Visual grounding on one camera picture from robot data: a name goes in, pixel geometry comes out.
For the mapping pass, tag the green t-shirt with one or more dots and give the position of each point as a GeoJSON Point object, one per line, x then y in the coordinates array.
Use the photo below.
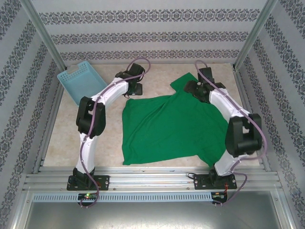
{"type": "Point", "coordinates": [166, 124]}

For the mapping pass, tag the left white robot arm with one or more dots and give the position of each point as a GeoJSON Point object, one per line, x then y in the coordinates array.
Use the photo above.
{"type": "Point", "coordinates": [88, 152]}

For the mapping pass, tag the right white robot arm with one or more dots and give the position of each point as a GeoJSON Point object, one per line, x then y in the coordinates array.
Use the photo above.
{"type": "Point", "coordinates": [226, 164]}

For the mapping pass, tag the light blue plastic basket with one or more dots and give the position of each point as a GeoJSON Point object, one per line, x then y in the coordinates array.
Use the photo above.
{"type": "Point", "coordinates": [78, 81]}

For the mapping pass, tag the small circuit board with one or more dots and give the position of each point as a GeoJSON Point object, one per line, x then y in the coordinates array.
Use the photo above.
{"type": "Point", "coordinates": [219, 195]}
{"type": "Point", "coordinates": [87, 196]}

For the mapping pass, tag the grey metal base panel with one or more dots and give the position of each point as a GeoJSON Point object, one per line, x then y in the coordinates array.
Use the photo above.
{"type": "Point", "coordinates": [152, 217]}

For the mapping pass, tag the aluminium side rail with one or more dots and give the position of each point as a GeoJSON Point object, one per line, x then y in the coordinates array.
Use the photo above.
{"type": "Point", "coordinates": [54, 107]}
{"type": "Point", "coordinates": [243, 95]}

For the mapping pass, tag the aluminium frame post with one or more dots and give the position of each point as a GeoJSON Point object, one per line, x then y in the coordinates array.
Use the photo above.
{"type": "Point", "coordinates": [256, 31]}
{"type": "Point", "coordinates": [43, 31]}

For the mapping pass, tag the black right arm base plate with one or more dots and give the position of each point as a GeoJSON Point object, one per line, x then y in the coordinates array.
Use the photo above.
{"type": "Point", "coordinates": [201, 182]}

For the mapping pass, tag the aluminium mounting rail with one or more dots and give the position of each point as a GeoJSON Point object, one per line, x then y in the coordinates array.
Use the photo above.
{"type": "Point", "coordinates": [152, 179]}

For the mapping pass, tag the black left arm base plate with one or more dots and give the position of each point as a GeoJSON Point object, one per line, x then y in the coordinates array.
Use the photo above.
{"type": "Point", "coordinates": [104, 182]}

